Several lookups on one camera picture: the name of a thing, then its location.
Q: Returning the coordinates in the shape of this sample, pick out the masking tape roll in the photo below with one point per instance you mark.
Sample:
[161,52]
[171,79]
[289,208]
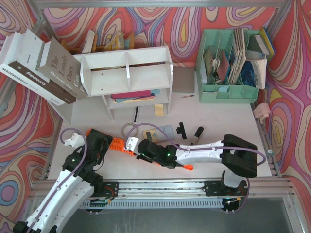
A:
[129,128]

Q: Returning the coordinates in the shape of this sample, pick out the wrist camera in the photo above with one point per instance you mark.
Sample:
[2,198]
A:
[75,141]
[132,144]

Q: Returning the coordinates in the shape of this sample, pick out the stack of coloured paper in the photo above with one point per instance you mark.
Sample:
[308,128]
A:
[135,96]

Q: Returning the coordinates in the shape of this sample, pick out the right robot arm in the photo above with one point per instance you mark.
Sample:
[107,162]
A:
[237,155]

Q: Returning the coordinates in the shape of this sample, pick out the yellow sticky note pad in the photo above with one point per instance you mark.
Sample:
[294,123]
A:
[159,110]

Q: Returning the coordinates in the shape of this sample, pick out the mint green desk organizer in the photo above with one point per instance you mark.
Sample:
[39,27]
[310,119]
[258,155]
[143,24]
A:
[224,93]

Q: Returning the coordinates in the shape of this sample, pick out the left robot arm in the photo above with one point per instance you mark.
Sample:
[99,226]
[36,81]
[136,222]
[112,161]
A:
[76,181]

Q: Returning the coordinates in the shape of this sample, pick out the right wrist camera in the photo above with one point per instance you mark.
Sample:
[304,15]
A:
[132,144]

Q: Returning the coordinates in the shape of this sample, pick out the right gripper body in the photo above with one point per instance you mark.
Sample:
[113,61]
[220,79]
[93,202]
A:
[140,147]

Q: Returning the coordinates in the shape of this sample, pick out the pink pig figurine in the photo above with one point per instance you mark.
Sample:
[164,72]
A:
[262,111]

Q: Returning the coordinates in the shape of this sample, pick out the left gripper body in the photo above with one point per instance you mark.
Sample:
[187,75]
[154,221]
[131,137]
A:
[97,140]

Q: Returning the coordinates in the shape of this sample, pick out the blue beige calculator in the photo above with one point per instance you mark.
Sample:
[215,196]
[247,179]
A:
[155,135]

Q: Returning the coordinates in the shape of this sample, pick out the black binder clip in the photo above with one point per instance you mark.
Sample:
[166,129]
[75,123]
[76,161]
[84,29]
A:
[181,130]

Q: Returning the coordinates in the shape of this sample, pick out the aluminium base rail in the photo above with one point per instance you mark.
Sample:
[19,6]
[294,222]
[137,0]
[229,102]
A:
[210,188]

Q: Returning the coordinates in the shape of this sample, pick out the brown white Fredonia book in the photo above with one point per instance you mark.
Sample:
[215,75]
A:
[19,58]

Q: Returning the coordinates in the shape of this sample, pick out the books in green organizer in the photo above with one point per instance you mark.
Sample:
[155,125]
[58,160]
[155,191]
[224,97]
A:
[235,55]

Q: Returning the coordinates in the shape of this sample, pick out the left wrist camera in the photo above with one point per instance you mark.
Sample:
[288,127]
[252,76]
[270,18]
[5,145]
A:
[75,141]

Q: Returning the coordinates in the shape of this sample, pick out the white small bookshelf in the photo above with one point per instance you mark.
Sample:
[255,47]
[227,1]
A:
[124,71]

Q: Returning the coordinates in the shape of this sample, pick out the grey Lonely Ones book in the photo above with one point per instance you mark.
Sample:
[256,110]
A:
[61,67]

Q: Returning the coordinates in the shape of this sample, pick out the orange microfiber duster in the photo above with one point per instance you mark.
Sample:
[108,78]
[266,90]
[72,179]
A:
[117,144]

